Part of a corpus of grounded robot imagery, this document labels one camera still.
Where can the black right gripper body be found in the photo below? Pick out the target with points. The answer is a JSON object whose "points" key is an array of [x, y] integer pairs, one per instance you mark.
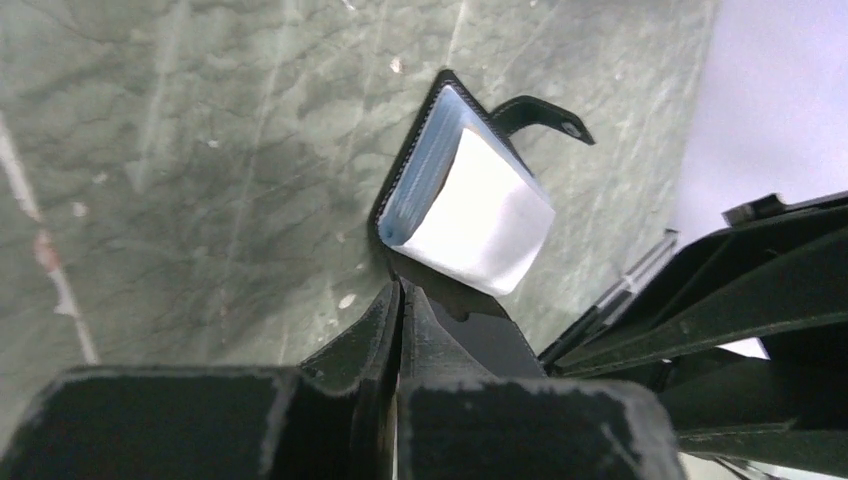
{"points": [[789, 410]]}

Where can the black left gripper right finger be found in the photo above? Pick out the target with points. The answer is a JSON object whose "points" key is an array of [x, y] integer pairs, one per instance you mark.
{"points": [[458, 420]]}

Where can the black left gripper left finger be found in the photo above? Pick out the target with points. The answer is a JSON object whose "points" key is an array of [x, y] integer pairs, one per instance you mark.
{"points": [[328, 417]]}

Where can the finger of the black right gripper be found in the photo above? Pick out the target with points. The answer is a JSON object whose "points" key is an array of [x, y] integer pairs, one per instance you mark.
{"points": [[775, 268]]}

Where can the black leather card holder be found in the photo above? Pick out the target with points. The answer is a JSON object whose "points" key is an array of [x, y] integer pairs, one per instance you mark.
{"points": [[460, 219]]}

